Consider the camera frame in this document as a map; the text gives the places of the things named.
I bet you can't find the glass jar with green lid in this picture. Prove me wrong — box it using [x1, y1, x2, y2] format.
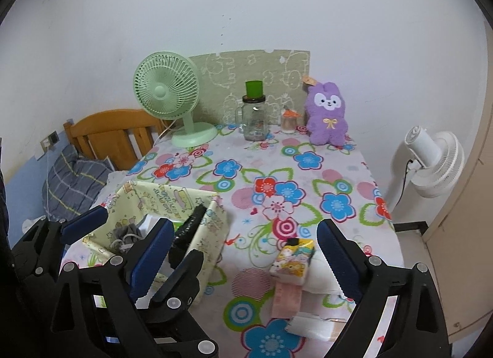
[238, 80, 269, 142]

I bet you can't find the grey item with cords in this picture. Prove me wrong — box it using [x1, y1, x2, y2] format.
[110, 221, 145, 254]

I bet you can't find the beige door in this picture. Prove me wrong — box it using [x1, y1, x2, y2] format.
[423, 3, 493, 344]

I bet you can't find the black glossy pouch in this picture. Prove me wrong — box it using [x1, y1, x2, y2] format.
[168, 204, 208, 268]

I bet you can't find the printed tissue pack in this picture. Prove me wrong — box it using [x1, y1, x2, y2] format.
[269, 237, 317, 286]

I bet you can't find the grey plaid pillow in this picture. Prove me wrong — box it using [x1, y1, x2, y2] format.
[42, 144, 113, 222]

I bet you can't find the white charging cable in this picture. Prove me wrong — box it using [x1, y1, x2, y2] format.
[43, 150, 51, 213]

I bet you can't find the white standing fan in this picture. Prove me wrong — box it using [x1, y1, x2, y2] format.
[385, 125, 466, 209]

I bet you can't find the wooden bed headboard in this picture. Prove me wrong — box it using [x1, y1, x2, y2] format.
[63, 109, 175, 171]

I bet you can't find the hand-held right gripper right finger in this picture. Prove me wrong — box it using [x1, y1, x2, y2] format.
[316, 218, 451, 358]

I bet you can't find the green printed board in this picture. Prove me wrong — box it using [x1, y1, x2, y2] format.
[189, 49, 311, 126]

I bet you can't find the wall socket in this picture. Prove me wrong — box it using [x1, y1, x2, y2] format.
[40, 130, 59, 153]

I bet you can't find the black floor stand base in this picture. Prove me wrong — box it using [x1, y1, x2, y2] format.
[392, 221, 429, 234]

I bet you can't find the purple plush bunny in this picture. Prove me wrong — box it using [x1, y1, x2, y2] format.
[302, 76, 349, 147]

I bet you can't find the white bedding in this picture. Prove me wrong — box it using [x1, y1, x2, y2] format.
[105, 171, 131, 190]

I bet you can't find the green desk fan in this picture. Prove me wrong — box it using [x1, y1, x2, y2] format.
[133, 51, 218, 149]

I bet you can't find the small toothpick jar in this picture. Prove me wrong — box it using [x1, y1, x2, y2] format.
[280, 108, 299, 135]

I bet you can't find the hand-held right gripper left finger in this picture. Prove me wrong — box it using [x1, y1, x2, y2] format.
[50, 218, 176, 358]

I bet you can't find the white tissue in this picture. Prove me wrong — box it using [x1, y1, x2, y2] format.
[286, 312, 336, 342]

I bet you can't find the yellow printed storage box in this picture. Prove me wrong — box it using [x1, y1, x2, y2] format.
[82, 181, 228, 305]

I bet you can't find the floral tablecloth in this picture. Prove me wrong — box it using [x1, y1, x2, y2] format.
[59, 123, 406, 358]

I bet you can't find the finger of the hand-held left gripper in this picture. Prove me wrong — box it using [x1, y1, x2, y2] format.
[148, 249, 205, 312]
[11, 206, 109, 279]

